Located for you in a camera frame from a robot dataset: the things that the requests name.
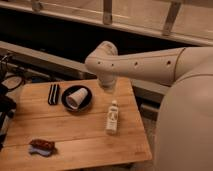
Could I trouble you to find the black white striped block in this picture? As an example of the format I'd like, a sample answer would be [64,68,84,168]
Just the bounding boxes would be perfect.
[48,84,60,105]

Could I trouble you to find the wooden cutting board table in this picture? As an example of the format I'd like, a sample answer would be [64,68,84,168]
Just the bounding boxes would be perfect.
[0,78,152,171]

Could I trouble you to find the metal railing post middle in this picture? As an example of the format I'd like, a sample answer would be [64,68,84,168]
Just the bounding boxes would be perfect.
[102,0,112,25]

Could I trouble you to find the metal railing post right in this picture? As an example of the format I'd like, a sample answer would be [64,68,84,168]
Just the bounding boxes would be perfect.
[162,1,181,36]

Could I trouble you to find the black cables and equipment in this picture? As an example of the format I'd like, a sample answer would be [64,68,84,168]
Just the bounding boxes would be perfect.
[0,53,26,152]

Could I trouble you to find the metal railing post left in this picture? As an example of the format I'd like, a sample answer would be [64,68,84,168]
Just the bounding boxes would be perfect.
[30,0,43,12]

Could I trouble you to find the black round bowl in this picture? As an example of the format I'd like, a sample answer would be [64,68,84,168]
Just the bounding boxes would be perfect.
[61,85,93,112]

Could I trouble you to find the white paper cup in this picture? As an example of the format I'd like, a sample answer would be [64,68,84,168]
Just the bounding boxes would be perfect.
[66,88,88,109]

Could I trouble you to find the white plastic bottle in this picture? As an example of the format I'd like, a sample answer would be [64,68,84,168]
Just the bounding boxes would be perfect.
[106,100,119,135]

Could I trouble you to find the metal railing post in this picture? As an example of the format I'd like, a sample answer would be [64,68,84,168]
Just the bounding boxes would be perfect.
[162,1,181,36]
[30,0,43,12]
[102,0,112,25]

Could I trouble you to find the blue sponge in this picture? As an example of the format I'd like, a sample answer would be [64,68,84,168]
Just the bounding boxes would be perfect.
[28,145,52,157]

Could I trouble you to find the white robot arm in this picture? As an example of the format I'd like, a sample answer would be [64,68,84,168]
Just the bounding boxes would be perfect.
[85,41,213,171]

